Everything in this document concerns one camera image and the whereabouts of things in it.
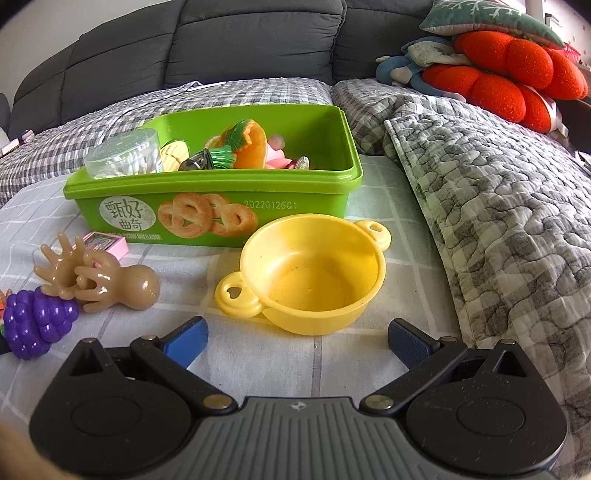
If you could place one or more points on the yellow toy corn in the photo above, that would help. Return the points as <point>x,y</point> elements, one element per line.
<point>173,154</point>

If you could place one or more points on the green plastic box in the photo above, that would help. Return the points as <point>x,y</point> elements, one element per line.
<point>286,198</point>

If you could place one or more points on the beige starfish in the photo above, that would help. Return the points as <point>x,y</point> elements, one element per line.
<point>302,162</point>

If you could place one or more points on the small pink box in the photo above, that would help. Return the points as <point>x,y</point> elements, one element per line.
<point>107,242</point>

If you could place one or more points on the orange flower cushion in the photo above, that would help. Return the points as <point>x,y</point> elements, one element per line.
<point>503,78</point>

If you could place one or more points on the grey grid bed sheet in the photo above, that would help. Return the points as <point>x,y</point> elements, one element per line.
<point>406,258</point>

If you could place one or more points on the yellow toy pot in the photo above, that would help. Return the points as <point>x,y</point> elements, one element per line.
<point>309,277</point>

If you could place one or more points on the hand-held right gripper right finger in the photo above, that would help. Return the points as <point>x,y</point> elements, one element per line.
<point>408,344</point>

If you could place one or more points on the grey patterned quilt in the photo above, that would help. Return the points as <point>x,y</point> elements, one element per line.
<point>498,207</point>

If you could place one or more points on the grey sofa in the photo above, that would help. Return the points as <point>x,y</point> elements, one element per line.
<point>207,41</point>

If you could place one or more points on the clear cotton swab container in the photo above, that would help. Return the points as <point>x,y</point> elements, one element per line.
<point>124,154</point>

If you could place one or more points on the tan toy octopus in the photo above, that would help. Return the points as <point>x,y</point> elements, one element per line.
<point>99,281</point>

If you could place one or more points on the small pink and white object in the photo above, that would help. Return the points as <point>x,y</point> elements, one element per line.
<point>21,138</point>

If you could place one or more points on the orange toy pumpkin half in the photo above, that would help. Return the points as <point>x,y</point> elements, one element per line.
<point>251,145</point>

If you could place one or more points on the pink toy figure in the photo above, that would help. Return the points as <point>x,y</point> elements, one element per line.
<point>277,152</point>

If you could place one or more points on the purple toy grapes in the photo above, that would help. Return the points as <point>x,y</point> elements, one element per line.
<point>37,318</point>

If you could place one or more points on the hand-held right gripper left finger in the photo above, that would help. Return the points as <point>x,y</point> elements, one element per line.
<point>187,341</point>

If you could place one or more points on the green cushion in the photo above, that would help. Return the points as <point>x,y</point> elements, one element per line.
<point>489,18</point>

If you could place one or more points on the blue plush toy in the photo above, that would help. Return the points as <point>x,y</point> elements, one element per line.
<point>415,60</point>

